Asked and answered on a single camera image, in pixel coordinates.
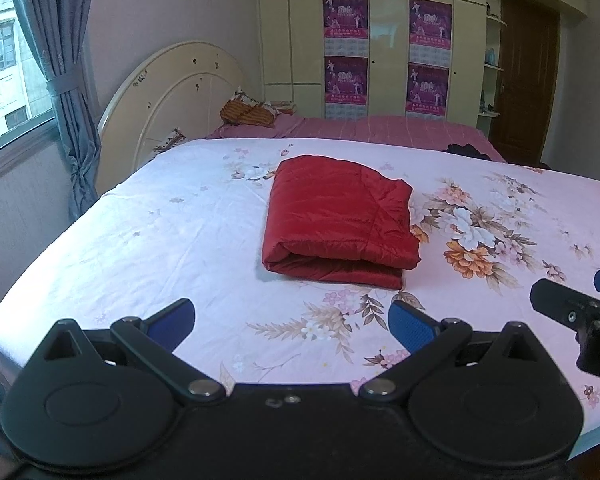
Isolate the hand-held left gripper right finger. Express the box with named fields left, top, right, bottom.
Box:
left=360, top=301, right=546, bottom=403

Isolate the cream wardrobe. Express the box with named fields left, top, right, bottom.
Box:
left=257, top=0, right=488, bottom=122

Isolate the purple wall poster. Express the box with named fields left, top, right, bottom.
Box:
left=409, top=0, right=453, bottom=63
left=324, top=56, right=369, bottom=118
left=406, top=63, right=450, bottom=121
left=323, top=0, right=370, bottom=56

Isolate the red puffer jacket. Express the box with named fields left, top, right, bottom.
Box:
left=261, top=156, right=422, bottom=290

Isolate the brown wooden door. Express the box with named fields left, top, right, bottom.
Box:
left=490, top=0, right=561, bottom=166

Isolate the cream corner shelf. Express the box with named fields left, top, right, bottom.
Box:
left=477, top=0, right=508, bottom=128

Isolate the blue curtain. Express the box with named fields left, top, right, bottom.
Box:
left=7, top=0, right=103, bottom=221

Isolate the window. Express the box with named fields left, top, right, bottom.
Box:
left=0, top=0, right=56, bottom=171

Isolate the brown patterned cushion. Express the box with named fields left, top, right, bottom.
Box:
left=152, top=127, right=188, bottom=157

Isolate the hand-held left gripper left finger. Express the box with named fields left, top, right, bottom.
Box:
left=42, top=298, right=227, bottom=405

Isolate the bed with pink sheet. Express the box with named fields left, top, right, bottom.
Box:
left=205, top=114, right=506, bottom=163

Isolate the black cloth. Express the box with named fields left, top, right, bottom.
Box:
left=442, top=143, right=493, bottom=162

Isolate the cream round headboard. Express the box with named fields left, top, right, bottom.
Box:
left=96, top=41, right=253, bottom=196

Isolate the bed with floral sheet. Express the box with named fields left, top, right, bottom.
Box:
left=0, top=135, right=600, bottom=461

